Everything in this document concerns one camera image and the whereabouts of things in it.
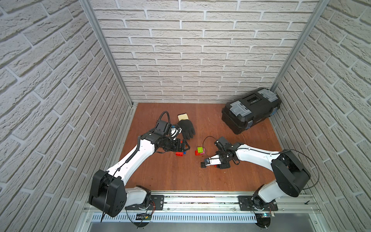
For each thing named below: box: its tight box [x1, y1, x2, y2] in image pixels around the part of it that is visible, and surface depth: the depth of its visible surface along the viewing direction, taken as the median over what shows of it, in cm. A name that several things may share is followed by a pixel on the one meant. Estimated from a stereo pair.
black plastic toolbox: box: [221, 87, 282, 135], surface depth 99 cm
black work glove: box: [176, 119, 196, 140], surface depth 106 cm
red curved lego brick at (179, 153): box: [175, 151, 185, 157], surface depth 91 cm
